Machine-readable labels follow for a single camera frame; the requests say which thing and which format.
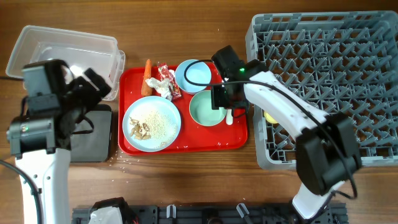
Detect white plastic spoon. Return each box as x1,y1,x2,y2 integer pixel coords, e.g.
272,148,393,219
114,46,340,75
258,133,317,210
226,109,233,125

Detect green bowl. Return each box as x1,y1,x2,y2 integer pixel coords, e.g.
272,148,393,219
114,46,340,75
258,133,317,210
189,90,226,127

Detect light blue bowl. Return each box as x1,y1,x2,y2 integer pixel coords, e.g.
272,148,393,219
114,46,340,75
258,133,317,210
175,59,211,95

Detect yellow plastic cup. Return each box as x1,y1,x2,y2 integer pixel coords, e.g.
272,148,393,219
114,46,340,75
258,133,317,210
263,112,278,124

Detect orange carrot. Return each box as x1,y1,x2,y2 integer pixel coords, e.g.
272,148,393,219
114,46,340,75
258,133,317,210
141,59,152,97

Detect white tissue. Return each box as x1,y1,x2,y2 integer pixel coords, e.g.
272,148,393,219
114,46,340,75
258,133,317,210
146,78,172,101

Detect red snack wrapper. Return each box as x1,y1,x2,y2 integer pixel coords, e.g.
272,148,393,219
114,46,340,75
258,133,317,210
157,62,182,101

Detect light blue plate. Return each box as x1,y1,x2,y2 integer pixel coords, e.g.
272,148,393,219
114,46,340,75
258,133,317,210
121,96,182,152

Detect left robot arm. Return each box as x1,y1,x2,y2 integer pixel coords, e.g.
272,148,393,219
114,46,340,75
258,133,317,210
6,59,111,223

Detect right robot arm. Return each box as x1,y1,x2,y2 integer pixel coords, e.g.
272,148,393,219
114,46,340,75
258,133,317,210
211,45,362,222

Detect grey dishwasher rack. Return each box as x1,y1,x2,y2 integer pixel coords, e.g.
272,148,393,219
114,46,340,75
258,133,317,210
245,11,397,166

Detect clear plastic bin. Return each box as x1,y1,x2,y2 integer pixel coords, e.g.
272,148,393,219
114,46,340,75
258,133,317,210
6,26,126,101

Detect black rectangular tray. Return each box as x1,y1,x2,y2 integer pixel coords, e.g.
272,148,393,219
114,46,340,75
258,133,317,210
71,105,113,162

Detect peanut shells food scraps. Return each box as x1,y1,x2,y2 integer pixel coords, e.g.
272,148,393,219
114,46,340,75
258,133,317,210
129,118,151,140

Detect red serving tray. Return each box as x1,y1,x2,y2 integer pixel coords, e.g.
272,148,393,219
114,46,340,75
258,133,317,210
118,67,248,156

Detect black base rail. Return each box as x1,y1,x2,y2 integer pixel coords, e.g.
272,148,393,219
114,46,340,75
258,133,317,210
72,203,349,224

